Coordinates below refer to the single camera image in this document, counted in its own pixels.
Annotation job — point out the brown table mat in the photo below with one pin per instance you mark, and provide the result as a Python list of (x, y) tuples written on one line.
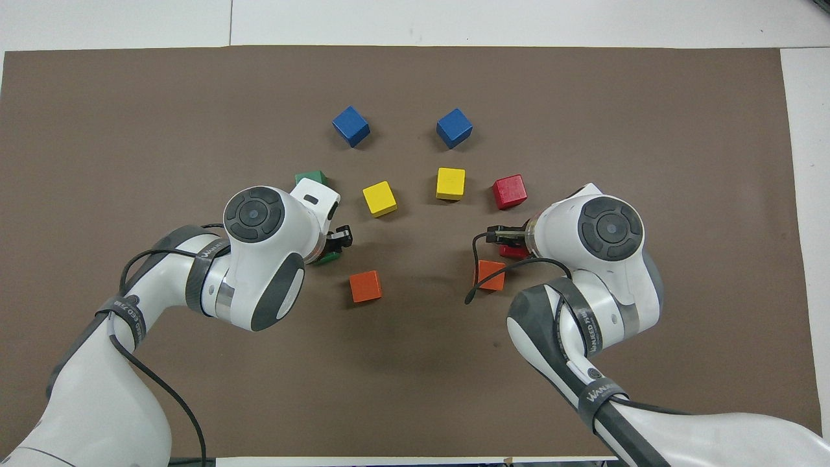
[(415, 389)]

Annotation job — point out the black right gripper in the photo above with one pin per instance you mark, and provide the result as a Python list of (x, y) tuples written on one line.
[(509, 237)]

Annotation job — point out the red wooden cube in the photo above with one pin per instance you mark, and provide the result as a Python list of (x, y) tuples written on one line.
[(513, 253), (509, 191)]

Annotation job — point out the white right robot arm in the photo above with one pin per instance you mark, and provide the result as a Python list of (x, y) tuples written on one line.
[(603, 272)]

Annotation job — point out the yellow wooden cube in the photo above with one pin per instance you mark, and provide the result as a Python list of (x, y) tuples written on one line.
[(379, 198), (450, 183)]

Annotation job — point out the orange wooden cube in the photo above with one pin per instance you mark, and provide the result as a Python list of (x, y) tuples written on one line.
[(493, 277), (365, 286)]

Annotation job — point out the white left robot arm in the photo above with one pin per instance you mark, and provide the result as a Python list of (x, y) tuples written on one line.
[(259, 259)]

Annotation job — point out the blue wooden cube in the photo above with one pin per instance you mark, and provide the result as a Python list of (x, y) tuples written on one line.
[(351, 126), (454, 128)]

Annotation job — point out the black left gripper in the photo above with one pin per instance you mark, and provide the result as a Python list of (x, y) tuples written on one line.
[(331, 242)]

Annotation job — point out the green wooden cube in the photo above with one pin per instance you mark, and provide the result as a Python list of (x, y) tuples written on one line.
[(310, 177), (329, 259)]

